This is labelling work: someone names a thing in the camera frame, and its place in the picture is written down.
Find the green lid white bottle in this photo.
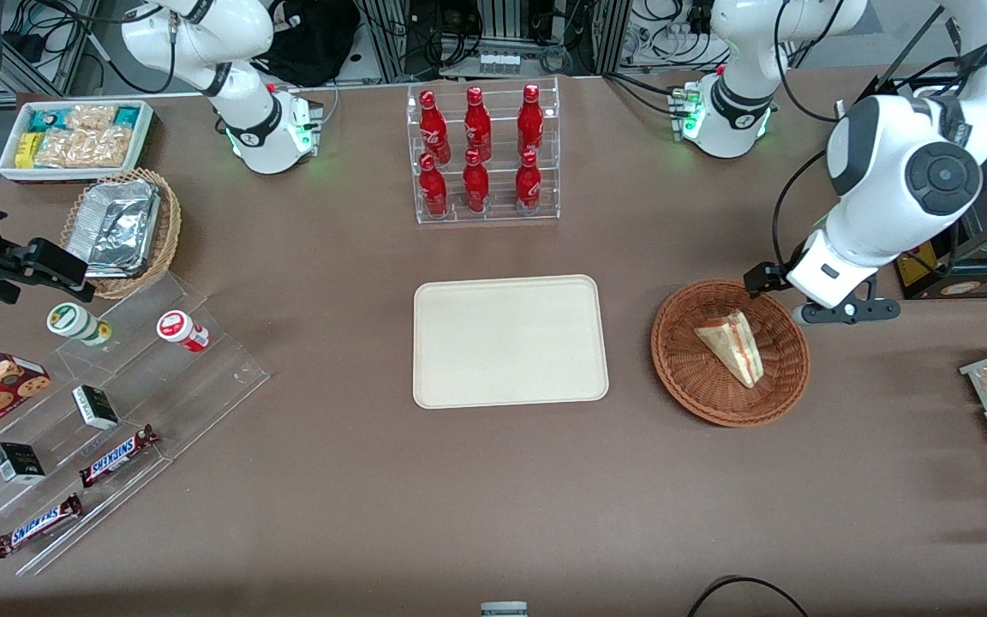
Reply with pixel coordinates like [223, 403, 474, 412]
[46, 303, 113, 348]

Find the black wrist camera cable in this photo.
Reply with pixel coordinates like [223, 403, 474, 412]
[770, 147, 833, 268]

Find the clear acrylic stepped display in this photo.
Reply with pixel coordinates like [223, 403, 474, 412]
[0, 273, 271, 577]

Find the black bag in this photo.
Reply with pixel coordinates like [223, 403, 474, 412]
[258, 0, 362, 87]

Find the light wicker basket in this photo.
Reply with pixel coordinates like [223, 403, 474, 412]
[60, 168, 182, 300]

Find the triangular sandwich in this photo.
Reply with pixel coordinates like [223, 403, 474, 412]
[693, 310, 764, 389]

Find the clear acrylic bottle rack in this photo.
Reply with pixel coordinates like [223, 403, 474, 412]
[406, 77, 561, 225]

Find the aluminium foil tray stack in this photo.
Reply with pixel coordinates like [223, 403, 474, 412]
[65, 179, 162, 278]

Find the black looped cable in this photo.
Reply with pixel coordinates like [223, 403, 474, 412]
[686, 576, 811, 617]

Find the white plastic snack bin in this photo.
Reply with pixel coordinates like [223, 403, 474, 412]
[0, 100, 156, 185]

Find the brown wicker basket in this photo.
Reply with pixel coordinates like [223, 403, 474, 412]
[650, 279, 811, 428]

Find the clear rice cracker bag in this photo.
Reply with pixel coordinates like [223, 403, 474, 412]
[63, 104, 118, 131]
[34, 126, 133, 169]

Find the red lid white bottle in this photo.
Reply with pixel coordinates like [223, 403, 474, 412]
[157, 310, 211, 354]

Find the red cola bottle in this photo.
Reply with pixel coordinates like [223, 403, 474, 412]
[464, 87, 493, 162]
[517, 84, 544, 158]
[419, 153, 449, 217]
[420, 90, 452, 164]
[463, 149, 490, 213]
[515, 151, 542, 213]

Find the small black box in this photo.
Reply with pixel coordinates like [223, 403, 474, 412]
[0, 442, 46, 486]
[72, 385, 120, 431]

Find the Snickers chocolate bar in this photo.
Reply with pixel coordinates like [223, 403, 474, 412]
[78, 424, 160, 488]
[0, 494, 84, 559]

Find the aluminium frame rack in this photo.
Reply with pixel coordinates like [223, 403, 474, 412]
[361, 0, 631, 82]

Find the beige plastic tray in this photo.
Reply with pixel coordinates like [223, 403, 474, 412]
[412, 274, 610, 410]

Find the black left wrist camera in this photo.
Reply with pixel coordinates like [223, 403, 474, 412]
[744, 263, 796, 298]

